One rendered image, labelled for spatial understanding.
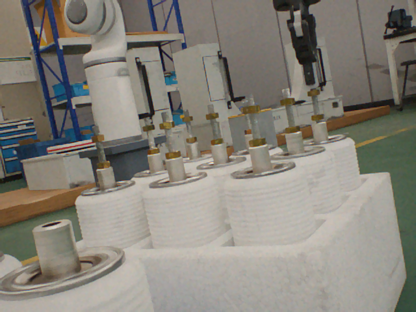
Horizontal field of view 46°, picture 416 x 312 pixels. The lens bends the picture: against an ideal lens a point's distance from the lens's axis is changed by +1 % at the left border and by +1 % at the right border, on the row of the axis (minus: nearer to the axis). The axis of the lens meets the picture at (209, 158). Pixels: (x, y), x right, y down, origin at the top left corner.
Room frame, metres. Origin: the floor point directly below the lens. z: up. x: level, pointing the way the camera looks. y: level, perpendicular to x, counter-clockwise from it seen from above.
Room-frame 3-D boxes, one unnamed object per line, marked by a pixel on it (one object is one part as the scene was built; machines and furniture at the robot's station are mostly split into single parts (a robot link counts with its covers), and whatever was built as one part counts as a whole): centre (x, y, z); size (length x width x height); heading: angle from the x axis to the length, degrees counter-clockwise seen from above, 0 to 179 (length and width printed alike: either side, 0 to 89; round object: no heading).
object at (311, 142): (0.75, -0.18, 0.25); 0.08 x 0.08 x 0.01
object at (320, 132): (0.75, -0.18, 0.26); 0.02 x 0.02 x 0.03
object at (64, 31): (5.95, 1.27, 1.70); 0.72 x 0.58 x 0.50; 135
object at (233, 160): (0.71, -0.02, 0.25); 0.08 x 0.08 x 0.01
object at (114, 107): (1.07, 0.18, 0.39); 0.09 x 0.09 x 0.17; 41
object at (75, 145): (2.83, 0.76, 0.29); 0.30 x 0.30 x 0.06
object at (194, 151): (0.87, 0.03, 0.26); 0.02 x 0.02 x 0.03
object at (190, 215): (0.61, 0.04, 0.16); 0.10 x 0.10 x 0.18
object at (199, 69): (3.97, -0.49, 0.45); 1.51 x 0.57 x 0.74; 131
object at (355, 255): (0.71, -0.02, 0.09); 0.39 x 0.39 x 0.18; 59
